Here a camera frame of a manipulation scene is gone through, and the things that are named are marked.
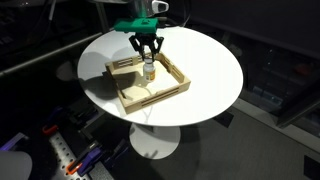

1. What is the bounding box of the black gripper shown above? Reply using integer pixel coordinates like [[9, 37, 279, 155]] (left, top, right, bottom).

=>
[[128, 31, 166, 63]]

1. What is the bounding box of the white pill bottle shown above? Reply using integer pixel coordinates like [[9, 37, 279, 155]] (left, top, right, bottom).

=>
[[142, 63, 157, 83]]

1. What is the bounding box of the wooden slatted tray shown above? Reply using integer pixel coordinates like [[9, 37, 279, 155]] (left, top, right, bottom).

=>
[[105, 51, 192, 115]]

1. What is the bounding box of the perforated metal board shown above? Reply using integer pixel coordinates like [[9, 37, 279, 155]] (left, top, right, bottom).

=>
[[48, 131, 115, 180]]

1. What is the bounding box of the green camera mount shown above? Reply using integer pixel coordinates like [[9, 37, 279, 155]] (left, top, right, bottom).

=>
[[113, 17, 159, 35]]

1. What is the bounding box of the white table pedestal base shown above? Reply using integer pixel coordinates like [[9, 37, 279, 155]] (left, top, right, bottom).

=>
[[128, 122, 182, 161]]

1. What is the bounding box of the black clamp with orange handle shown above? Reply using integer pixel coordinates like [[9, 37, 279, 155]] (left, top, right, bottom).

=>
[[41, 123, 60, 136]]

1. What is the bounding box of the purple clamp with orange handle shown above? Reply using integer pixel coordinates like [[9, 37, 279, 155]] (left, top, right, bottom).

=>
[[65, 139, 104, 177]]

